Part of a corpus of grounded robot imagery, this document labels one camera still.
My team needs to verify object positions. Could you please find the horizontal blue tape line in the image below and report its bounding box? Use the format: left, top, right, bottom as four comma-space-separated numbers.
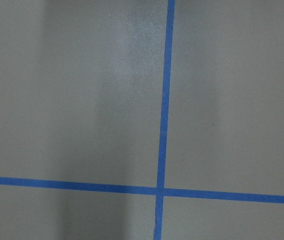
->
0, 177, 284, 204

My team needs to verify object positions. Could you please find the vertical blue tape line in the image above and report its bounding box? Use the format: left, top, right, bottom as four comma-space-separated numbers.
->
153, 0, 175, 240

